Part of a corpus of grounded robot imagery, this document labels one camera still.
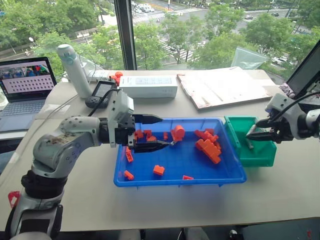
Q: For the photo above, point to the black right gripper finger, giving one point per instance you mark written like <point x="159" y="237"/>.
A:
<point x="265" y="123"/>
<point x="262" y="136"/>

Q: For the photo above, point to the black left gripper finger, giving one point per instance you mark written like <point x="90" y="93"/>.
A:
<point x="147" y="119"/>
<point x="147" y="148"/>

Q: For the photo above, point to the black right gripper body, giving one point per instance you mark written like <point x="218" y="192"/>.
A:
<point x="282" y="130"/>

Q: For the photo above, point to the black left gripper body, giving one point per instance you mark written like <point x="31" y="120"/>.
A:
<point x="122" y="136"/>

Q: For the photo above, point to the grey cylindrical battery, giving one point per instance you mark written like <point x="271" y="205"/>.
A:
<point x="250" y="144"/>
<point x="167" y="143"/>

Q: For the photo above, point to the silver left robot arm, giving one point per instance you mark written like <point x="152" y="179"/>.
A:
<point x="62" y="145"/>

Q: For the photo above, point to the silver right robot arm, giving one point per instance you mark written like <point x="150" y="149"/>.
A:
<point x="308" y="123"/>

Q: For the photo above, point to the green plastic bin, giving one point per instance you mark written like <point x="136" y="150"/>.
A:
<point x="257" y="155"/>

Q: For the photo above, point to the blue plastic bin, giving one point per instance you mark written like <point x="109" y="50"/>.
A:
<point x="180" y="162"/>

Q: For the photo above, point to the long orange plastic block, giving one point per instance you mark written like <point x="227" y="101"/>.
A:
<point x="129" y="155"/>

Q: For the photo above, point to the white cardboard box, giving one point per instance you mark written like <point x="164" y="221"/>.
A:
<point x="147" y="86"/>

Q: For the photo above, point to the round orange plastic piece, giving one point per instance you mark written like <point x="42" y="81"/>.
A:
<point x="178" y="132"/>

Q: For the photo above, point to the patterned cloth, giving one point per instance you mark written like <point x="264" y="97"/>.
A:
<point x="287" y="90"/>

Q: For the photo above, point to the black controller with screen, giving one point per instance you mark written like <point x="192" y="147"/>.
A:
<point x="101" y="92"/>

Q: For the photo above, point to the flat orange plastic block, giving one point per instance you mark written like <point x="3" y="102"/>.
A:
<point x="187" y="178"/>

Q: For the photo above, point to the orange plastic parts pile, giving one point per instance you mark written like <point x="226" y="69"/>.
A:
<point x="117" y="76"/>

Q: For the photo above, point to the large orange plastic block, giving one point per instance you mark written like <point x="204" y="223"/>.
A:
<point x="210" y="151"/>

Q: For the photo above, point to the flat cardboard paper stack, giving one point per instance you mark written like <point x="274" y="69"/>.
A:
<point x="222" y="87"/>

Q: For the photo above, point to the black monitor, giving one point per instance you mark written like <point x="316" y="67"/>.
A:
<point x="305" y="72"/>

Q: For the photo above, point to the white power strip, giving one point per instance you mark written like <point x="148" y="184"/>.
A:
<point x="98" y="75"/>

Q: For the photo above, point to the white cylindrical handheld device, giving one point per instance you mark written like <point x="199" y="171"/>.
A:
<point x="75" y="72"/>

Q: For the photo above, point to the open grey laptop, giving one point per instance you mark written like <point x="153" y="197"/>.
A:
<point x="25" y="87"/>

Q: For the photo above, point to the red tag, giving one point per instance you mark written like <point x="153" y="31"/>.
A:
<point x="13" y="198"/>

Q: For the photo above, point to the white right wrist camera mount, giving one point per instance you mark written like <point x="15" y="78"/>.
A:
<point x="280" y="102"/>

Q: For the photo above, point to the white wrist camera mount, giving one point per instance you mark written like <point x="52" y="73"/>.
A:
<point x="122" y="105"/>
<point x="280" y="102"/>

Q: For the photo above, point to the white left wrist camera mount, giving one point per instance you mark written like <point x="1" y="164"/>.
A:
<point x="122" y="105"/>

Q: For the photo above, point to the dark window frame post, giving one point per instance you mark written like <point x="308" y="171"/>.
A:
<point x="125" y="35"/>

